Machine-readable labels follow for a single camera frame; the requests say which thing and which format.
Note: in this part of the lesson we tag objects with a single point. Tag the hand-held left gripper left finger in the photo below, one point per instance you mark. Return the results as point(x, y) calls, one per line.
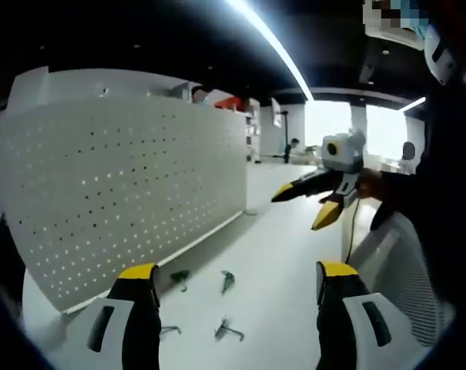
point(134, 327)

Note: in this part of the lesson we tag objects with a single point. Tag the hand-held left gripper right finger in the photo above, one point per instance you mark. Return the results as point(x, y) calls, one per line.
point(338, 320)

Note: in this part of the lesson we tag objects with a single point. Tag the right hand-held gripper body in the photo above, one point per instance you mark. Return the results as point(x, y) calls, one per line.
point(342, 148)

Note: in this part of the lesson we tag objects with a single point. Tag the green metal hook assembly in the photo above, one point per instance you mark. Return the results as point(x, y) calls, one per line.
point(180, 278)
point(225, 330)
point(170, 330)
point(228, 281)

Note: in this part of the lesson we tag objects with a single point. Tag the white perforated mounting plate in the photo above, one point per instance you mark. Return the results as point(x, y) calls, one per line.
point(113, 189)

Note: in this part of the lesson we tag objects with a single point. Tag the person's right hand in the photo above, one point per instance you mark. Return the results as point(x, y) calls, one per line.
point(369, 185)

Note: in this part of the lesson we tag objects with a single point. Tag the white perforated side panel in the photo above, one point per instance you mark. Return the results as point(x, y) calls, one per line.
point(406, 277)

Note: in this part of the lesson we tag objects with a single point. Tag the white shelf unit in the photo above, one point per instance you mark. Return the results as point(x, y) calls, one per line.
point(252, 129)

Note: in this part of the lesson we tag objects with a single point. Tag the ceiling light strip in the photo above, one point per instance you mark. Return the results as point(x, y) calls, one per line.
point(273, 42)
point(413, 104)

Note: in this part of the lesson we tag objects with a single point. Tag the person's dark clothed torso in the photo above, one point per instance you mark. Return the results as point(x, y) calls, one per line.
point(454, 173)

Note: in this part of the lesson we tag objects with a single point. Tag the white chest-worn device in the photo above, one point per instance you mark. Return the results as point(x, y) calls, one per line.
point(440, 54)

